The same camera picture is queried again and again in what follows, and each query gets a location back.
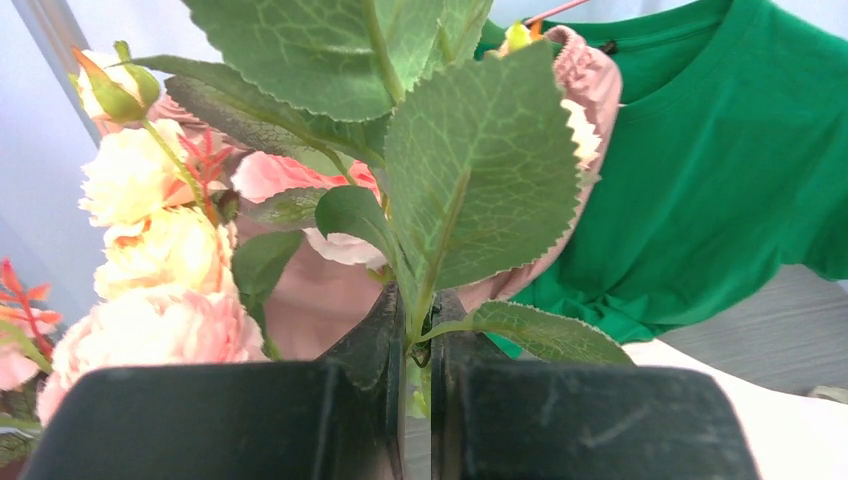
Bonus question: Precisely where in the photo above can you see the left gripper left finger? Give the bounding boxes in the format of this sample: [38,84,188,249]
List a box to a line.
[22,285,404,480]

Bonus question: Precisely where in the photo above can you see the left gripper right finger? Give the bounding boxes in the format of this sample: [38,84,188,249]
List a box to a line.
[430,332,759,480]

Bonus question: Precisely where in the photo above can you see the pale pink rose stem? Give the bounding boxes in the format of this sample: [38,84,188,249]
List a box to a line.
[125,0,637,419]

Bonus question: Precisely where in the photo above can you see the peach rose stem with bud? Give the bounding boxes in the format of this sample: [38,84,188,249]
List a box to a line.
[72,42,236,300]

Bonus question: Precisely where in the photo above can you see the pink paper bouquet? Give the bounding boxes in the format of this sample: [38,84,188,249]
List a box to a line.
[623,340,847,479]

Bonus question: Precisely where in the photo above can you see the cream printed ribbon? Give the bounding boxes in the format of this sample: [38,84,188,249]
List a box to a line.
[807,385,848,404]

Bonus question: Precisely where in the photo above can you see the pink shorts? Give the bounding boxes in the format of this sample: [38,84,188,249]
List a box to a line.
[92,23,625,363]

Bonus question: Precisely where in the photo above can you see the green t-shirt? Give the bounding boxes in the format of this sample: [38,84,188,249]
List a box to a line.
[512,1,847,343]

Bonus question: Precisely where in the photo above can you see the pink clothes hanger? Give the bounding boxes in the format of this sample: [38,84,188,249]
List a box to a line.
[523,0,590,26]

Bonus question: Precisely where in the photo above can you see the silver clothes rack pole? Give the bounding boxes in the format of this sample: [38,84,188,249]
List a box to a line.
[11,0,101,145]

